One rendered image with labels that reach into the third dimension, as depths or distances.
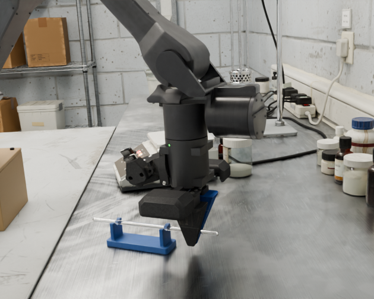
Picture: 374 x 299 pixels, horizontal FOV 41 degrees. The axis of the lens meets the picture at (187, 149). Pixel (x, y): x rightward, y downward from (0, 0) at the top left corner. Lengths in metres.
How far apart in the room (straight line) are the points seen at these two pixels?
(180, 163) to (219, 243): 0.16
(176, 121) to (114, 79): 2.85
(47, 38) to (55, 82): 0.48
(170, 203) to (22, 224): 0.36
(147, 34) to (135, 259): 0.30
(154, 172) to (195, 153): 0.07
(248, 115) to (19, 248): 0.40
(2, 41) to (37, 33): 2.37
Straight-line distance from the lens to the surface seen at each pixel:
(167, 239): 0.73
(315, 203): 0.90
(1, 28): 0.79
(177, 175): 0.65
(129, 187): 0.98
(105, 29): 3.46
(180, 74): 0.61
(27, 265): 0.74
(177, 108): 0.63
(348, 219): 0.84
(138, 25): 0.65
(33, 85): 3.58
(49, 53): 3.16
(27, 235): 0.84
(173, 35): 0.62
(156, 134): 1.05
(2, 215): 0.87
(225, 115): 0.60
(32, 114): 3.28
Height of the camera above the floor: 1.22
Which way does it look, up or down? 14 degrees down
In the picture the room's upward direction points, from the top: 3 degrees counter-clockwise
